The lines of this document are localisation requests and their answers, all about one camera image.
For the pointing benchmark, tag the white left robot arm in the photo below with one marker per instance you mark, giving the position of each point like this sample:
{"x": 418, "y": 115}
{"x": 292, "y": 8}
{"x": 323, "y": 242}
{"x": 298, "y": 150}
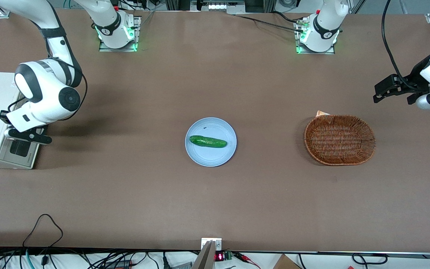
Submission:
{"x": 323, "y": 30}

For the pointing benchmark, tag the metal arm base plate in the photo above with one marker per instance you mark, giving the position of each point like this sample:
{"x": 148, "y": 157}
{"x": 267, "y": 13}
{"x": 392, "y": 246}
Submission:
{"x": 297, "y": 37}
{"x": 137, "y": 33}

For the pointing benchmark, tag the silver metal bracket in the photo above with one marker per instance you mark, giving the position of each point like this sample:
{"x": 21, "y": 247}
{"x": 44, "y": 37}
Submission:
{"x": 218, "y": 243}

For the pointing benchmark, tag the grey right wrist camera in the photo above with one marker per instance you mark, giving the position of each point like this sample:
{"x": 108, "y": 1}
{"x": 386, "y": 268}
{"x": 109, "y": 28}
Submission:
{"x": 28, "y": 136}

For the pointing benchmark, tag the brown wicker basket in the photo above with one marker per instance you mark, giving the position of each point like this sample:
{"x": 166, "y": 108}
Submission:
{"x": 340, "y": 140}

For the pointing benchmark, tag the green cucumber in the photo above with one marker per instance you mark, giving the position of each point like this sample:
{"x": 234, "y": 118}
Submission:
{"x": 207, "y": 141}

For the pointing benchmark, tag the red digit display module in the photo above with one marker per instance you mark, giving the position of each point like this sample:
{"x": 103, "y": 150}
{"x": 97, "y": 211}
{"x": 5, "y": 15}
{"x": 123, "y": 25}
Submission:
{"x": 219, "y": 256}

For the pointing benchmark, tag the silver lit fixture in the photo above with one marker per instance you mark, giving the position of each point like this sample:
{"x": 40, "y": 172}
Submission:
{"x": 218, "y": 5}

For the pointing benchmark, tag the grey aluminium bar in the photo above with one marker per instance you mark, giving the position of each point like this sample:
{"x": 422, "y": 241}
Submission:
{"x": 203, "y": 257}

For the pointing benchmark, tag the brown cardboard box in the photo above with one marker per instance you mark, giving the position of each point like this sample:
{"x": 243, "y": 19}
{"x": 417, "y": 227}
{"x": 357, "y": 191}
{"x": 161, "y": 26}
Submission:
{"x": 286, "y": 263}

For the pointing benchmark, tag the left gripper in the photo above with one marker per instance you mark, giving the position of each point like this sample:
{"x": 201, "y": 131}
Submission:
{"x": 415, "y": 80}

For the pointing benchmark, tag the red black test leads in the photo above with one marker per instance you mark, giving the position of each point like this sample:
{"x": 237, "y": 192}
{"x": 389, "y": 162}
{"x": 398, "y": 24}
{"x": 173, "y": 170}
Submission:
{"x": 246, "y": 259}

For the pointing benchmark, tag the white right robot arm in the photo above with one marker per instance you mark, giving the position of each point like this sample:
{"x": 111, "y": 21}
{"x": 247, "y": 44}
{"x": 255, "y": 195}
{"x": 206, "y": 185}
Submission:
{"x": 47, "y": 93}

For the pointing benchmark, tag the tan cardboard piece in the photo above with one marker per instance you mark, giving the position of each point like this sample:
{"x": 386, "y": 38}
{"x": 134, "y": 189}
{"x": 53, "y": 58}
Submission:
{"x": 322, "y": 113}

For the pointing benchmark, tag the light blue plate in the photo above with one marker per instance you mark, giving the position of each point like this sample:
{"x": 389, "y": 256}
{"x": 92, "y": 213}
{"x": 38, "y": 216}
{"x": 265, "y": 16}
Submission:
{"x": 215, "y": 157}

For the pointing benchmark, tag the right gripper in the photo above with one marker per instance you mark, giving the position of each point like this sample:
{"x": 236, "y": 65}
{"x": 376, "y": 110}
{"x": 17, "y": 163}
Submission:
{"x": 3, "y": 115}

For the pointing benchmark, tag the red warning sticker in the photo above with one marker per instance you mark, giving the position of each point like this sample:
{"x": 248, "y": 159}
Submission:
{"x": 13, "y": 83}

